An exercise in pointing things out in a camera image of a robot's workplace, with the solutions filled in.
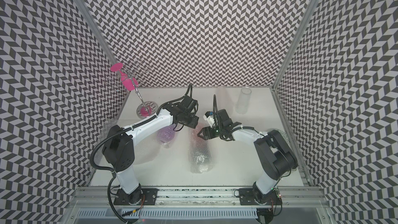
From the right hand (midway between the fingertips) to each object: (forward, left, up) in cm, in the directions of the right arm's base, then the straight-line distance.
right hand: (202, 136), depth 87 cm
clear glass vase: (+20, -25, +8) cm, 33 cm away
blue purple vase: (-1, +20, +5) cm, 21 cm away
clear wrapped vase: (+29, -15, -3) cm, 33 cm away
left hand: (+6, +6, +5) cm, 10 cm away
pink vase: (-11, +1, +5) cm, 12 cm away
